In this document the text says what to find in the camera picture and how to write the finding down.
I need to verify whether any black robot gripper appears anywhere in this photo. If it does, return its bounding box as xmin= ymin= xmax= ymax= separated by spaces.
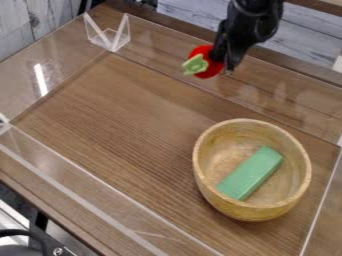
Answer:
xmin=210 ymin=0 xmax=285 ymax=71

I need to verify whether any red plush strawberry green leaf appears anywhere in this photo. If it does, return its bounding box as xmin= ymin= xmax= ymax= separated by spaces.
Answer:
xmin=182 ymin=45 xmax=224 ymax=79

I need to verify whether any light wooden bowl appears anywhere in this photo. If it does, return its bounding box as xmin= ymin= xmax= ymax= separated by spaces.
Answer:
xmin=192 ymin=118 xmax=313 ymax=222

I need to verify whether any green rectangular block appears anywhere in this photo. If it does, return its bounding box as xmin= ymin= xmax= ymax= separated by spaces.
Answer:
xmin=216 ymin=146 xmax=283 ymax=201

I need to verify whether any clear acrylic tray wall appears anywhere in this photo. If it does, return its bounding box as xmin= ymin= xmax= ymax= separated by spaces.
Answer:
xmin=0 ymin=3 xmax=342 ymax=256

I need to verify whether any clear acrylic corner bracket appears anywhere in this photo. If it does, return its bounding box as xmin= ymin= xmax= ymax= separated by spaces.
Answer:
xmin=83 ymin=14 xmax=131 ymax=53

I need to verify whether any black cable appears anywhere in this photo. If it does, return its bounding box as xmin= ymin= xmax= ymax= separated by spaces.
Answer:
xmin=0 ymin=227 xmax=45 ymax=256

